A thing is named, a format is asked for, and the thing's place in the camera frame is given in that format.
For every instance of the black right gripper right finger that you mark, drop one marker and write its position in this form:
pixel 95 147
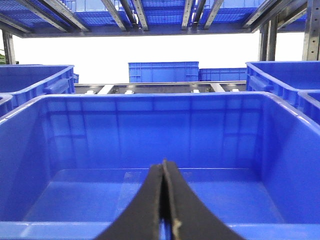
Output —
pixel 186 216

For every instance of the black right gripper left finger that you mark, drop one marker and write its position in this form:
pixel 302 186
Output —
pixel 141 218

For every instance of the blue target plastic bin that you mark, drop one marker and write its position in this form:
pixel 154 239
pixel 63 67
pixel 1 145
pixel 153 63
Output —
pixel 71 164

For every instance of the blue far low crate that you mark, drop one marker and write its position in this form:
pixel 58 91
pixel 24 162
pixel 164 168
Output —
pixel 222 74

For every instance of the blue far tall crate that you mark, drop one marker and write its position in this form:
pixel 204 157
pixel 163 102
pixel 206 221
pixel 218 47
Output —
pixel 163 72

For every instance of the blue front right bin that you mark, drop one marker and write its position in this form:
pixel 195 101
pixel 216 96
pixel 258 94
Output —
pixel 309 104

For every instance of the blue rear right bin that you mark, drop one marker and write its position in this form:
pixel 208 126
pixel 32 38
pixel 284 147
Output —
pixel 283 78

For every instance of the blue rear left bin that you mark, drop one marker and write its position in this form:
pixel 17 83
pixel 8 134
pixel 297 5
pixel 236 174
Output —
pixel 25 82

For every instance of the blue source plastic bin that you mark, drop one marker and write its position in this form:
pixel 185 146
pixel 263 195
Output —
pixel 6 103

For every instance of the metal flow rack frame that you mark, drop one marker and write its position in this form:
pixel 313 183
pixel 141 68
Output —
pixel 100 37

